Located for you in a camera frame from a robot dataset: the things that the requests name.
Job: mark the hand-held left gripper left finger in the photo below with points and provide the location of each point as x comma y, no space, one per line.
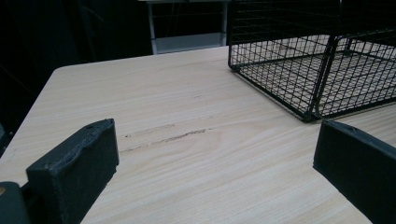
74,174

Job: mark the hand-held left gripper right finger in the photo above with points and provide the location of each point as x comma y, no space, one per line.
358,161

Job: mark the grey metal stand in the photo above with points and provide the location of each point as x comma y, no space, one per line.
186,37

